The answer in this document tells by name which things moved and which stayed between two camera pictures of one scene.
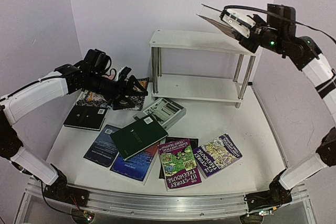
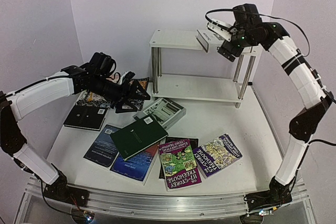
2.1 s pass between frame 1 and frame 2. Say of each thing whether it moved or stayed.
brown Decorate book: moved
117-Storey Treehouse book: stayed
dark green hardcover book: stayed
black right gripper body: moved
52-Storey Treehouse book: stayed
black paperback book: stayed
